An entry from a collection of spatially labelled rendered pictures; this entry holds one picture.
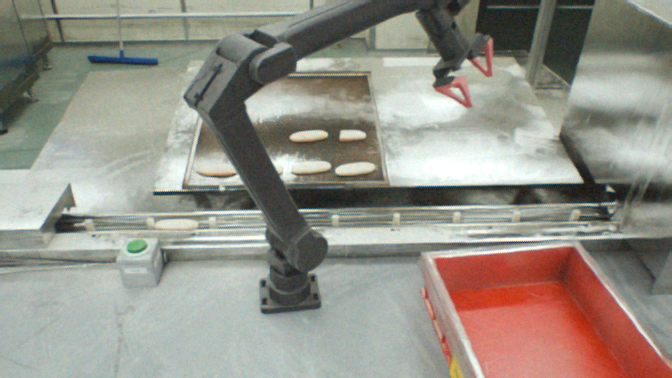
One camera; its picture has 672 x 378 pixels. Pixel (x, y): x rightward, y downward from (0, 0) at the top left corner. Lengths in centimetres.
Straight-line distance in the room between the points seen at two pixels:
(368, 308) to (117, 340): 48
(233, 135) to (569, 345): 71
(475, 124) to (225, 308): 85
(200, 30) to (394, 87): 350
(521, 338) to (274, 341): 46
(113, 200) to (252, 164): 68
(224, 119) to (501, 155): 87
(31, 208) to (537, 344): 107
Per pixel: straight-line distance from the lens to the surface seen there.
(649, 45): 127
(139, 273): 115
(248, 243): 116
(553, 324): 112
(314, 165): 132
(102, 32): 521
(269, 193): 88
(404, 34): 466
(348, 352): 100
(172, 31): 503
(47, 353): 112
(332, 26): 84
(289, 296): 104
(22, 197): 137
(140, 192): 146
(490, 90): 169
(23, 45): 420
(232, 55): 77
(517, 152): 147
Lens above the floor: 160
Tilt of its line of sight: 34 degrees down
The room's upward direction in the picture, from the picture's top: straight up
